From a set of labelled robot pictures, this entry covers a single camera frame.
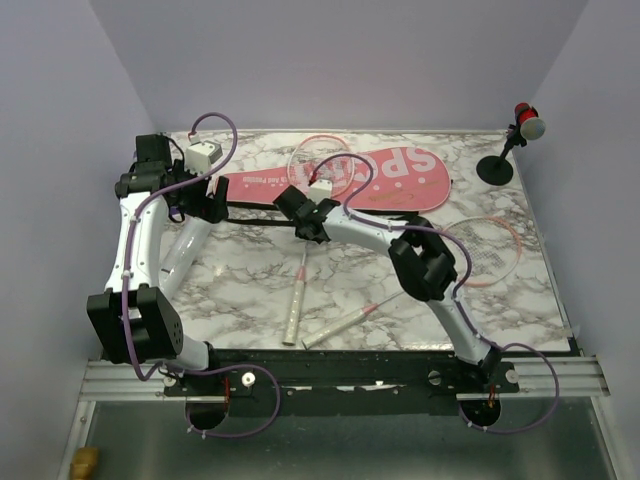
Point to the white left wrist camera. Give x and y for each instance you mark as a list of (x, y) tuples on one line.
[(200, 155)]

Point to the purple metronome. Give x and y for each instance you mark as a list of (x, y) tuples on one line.
[(176, 215)]

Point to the black microphone stand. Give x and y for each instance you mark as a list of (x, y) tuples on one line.
[(496, 170)]

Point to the red grey microphone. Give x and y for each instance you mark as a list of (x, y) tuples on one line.
[(528, 122)]

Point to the brass fitting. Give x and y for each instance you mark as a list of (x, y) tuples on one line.
[(84, 463)]

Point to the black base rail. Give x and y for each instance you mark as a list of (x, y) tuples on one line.
[(256, 383)]

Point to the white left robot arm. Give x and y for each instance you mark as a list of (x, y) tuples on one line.
[(164, 211)]

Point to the pink racket cover bag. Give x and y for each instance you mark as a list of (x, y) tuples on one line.
[(399, 179)]

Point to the grey shuttlecock tube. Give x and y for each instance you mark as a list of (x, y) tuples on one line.
[(181, 255)]

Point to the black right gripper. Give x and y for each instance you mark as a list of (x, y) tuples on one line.
[(297, 233)]

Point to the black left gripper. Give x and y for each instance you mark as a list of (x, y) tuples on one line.
[(212, 210)]

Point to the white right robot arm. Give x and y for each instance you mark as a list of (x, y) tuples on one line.
[(343, 225)]

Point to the pink badminton racket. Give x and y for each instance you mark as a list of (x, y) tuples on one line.
[(319, 156), (427, 264)]

